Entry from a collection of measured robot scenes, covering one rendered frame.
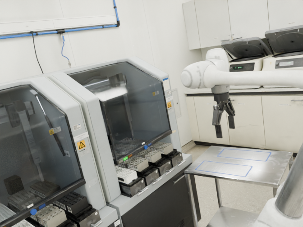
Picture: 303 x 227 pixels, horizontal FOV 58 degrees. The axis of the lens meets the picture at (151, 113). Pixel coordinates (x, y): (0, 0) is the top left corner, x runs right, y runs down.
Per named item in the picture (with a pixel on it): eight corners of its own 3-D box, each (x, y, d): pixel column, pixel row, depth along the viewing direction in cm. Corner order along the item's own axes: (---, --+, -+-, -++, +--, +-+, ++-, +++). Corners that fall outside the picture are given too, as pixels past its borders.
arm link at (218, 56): (216, 78, 140) (200, 84, 132) (212, 47, 137) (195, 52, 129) (235, 77, 132) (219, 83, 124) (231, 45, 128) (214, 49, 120)
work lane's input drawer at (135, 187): (76, 178, 230) (73, 168, 228) (89, 170, 240) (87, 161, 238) (136, 198, 181) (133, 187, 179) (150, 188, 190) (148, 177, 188)
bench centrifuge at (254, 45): (219, 90, 384) (213, 43, 369) (240, 80, 426) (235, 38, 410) (259, 89, 345) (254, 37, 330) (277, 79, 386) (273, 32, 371)
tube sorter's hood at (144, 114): (75, 155, 217) (54, 76, 202) (130, 129, 259) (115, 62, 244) (117, 165, 182) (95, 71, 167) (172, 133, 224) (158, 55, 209)
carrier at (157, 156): (159, 157, 218) (158, 150, 217) (162, 157, 217) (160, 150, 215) (150, 163, 210) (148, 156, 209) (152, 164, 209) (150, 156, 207)
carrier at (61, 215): (65, 218, 159) (62, 209, 157) (67, 219, 157) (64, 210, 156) (47, 230, 150) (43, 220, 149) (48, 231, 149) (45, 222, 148)
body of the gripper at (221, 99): (223, 94, 129) (226, 112, 131) (231, 89, 135) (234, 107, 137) (209, 94, 134) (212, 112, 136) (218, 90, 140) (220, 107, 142)
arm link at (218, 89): (232, 78, 133) (233, 90, 135) (215, 79, 139) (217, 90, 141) (223, 82, 127) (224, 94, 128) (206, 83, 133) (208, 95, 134)
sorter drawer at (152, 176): (91, 170, 241) (88, 160, 239) (103, 163, 250) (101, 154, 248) (151, 187, 191) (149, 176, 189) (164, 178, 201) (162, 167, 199)
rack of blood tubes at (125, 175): (101, 177, 206) (99, 170, 205) (111, 171, 213) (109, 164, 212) (128, 185, 186) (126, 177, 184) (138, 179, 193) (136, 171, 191)
